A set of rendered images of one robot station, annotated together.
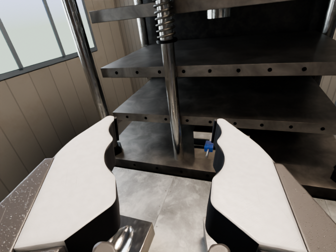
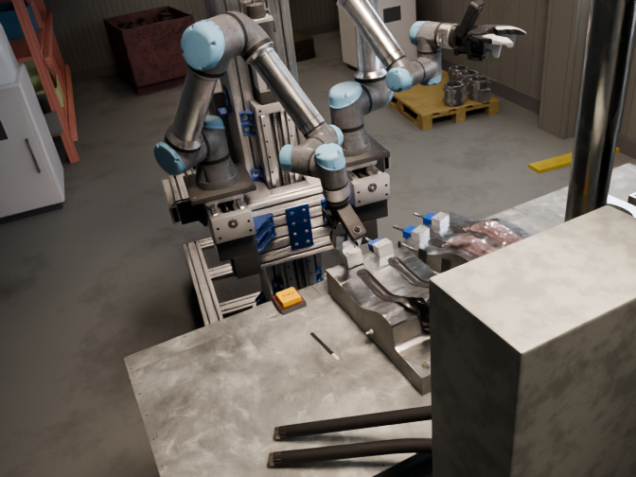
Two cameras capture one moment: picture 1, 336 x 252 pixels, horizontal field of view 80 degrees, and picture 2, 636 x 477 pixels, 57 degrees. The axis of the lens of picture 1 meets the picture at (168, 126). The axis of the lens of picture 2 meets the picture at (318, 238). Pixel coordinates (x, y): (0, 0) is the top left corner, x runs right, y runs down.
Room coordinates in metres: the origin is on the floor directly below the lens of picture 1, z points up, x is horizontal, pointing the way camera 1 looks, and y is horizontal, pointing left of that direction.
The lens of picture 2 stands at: (0.87, -1.61, 1.90)
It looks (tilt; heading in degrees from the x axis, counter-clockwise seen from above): 31 degrees down; 136
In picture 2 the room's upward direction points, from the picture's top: 8 degrees counter-clockwise
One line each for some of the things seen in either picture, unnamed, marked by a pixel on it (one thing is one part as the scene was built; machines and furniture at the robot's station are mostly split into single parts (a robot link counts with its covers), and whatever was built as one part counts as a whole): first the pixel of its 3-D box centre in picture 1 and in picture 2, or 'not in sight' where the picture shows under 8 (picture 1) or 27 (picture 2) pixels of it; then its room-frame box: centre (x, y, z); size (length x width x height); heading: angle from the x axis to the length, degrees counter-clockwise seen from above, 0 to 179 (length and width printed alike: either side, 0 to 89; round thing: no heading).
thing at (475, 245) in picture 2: not in sight; (488, 239); (0.15, -0.19, 0.90); 0.26 x 0.18 x 0.08; 175
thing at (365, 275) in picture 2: not in sight; (408, 284); (0.09, -0.53, 0.92); 0.35 x 0.16 x 0.09; 158
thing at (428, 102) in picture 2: not in sight; (434, 88); (-1.99, 2.90, 0.15); 1.07 x 0.75 x 0.30; 150
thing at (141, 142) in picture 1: (217, 131); not in sight; (1.14, -0.33, 0.75); 1.30 x 0.84 x 0.06; 68
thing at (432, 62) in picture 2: not in sight; (426, 67); (-0.19, 0.01, 1.34); 0.11 x 0.08 x 0.11; 86
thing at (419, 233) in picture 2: not in sight; (409, 232); (-0.12, -0.22, 0.85); 0.13 x 0.05 x 0.05; 175
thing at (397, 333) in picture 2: not in sight; (408, 302); (0.10, -0.55, 0.87); 0.50 x 0.26 x 0.14; 158
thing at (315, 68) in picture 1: (219, 51); not in sight; (1.19, -0.34, 1.26); 1.10 x 0.74 x 0.05; 68
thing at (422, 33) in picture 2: not in sight; (429, 35); (-0.19, 0.02, 1.43); 0.11 x 0.08 x 0.09; 176
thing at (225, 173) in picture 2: not in sight; (215, 167); (-0.70, -0.52, 1.09); 0.15 x 0.15 x 0.10
